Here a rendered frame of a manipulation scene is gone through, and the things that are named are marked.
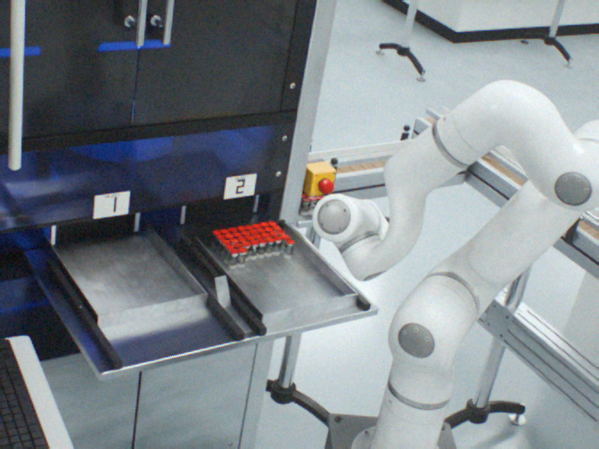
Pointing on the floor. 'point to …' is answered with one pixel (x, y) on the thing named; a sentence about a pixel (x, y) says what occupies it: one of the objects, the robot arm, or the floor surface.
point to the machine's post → (279, 202)
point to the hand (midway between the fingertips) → (386, 228)
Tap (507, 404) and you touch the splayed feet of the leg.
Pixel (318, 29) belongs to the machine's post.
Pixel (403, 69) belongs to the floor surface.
